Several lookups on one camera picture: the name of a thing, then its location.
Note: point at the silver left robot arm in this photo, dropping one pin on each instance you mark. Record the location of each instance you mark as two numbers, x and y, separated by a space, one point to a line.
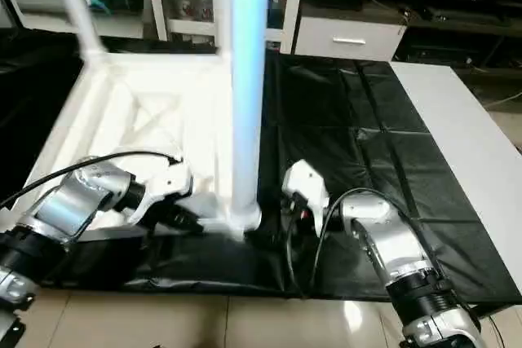
65 209

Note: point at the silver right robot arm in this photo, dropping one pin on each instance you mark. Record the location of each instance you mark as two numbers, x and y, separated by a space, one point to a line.
391 250

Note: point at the black mat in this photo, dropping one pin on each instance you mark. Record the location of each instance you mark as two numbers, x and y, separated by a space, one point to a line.
351 136

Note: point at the white drawer unit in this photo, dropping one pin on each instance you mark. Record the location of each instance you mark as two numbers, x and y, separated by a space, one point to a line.
349 38

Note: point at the white flat board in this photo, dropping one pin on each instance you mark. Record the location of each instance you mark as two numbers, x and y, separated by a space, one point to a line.
465 144

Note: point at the light blue stand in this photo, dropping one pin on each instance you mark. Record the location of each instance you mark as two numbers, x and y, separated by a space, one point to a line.
96 4

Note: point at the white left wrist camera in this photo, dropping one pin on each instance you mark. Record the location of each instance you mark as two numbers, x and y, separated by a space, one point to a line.
167 185

